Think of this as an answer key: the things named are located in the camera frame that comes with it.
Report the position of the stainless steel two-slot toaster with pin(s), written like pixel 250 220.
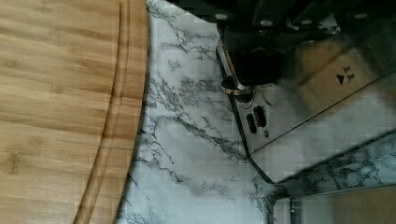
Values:
pixel 333 95

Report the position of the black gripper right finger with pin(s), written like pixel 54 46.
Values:
pixel 319 19

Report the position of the bamboo cutting board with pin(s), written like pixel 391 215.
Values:
pixel 72 79

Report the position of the black toaster lever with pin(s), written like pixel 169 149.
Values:
pixel 245 71

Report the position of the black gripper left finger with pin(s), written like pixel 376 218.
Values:
pixel 248 26

